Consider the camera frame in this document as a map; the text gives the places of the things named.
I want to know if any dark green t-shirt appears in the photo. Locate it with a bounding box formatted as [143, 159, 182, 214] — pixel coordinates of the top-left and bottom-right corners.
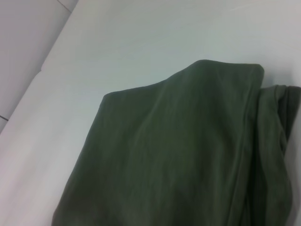
[51, 59, 301, 226]

